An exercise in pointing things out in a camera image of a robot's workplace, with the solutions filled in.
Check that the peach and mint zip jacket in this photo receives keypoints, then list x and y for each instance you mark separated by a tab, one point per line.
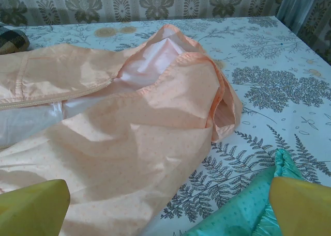
129	143

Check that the brown plaid fabric roll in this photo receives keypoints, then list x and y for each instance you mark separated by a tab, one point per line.
11	38

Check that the floral leaf print tablecloth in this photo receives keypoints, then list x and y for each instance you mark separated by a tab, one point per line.
271	65

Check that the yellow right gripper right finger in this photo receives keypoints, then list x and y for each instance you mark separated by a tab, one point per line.
302	207

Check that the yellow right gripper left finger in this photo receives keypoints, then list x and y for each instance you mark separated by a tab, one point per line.
31	210

